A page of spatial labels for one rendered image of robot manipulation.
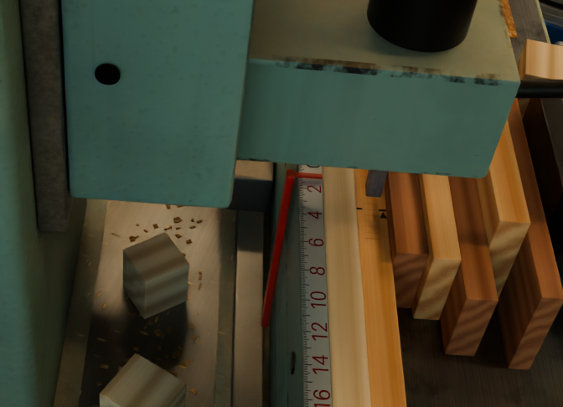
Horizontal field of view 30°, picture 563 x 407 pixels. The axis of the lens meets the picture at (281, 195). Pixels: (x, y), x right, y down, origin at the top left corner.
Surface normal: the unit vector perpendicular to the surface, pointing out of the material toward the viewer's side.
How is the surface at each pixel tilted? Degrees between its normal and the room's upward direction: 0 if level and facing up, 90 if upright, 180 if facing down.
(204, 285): 0
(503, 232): 90
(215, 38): 90
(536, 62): 0
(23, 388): 90
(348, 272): 0
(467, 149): 90
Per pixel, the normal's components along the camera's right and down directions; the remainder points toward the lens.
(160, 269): 0.11, -0.68
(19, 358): 0.26, 0.72
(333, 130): 0.00, 0.73
